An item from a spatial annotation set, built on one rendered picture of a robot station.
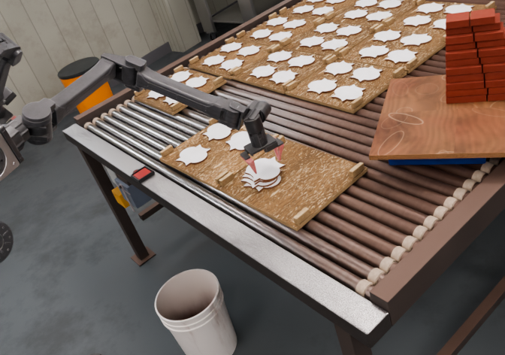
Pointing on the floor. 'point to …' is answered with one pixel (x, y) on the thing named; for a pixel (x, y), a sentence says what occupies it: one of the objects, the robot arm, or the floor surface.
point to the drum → (75, 69)
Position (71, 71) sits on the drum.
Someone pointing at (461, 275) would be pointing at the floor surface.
